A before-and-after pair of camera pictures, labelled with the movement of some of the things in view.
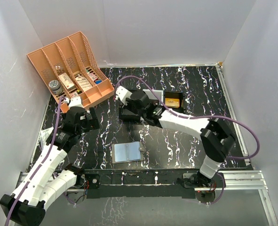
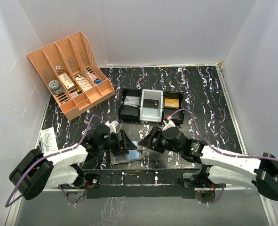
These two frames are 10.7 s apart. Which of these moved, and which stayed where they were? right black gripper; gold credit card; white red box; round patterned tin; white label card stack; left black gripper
Moved: left black gripper; right black gripper
Stayed: gold credit card; white red box; white label card stack; round patterned tin
